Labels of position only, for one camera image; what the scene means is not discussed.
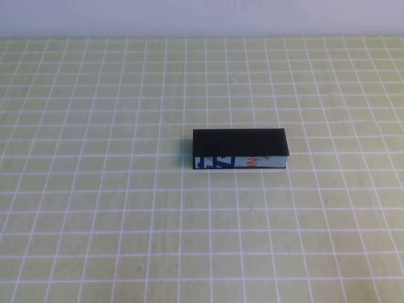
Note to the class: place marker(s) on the black glasses case printed side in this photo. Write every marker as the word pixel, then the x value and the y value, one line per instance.
pixel 240 142

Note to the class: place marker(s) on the green white grid mat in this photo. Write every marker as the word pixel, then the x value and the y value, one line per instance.
pixel 126 236

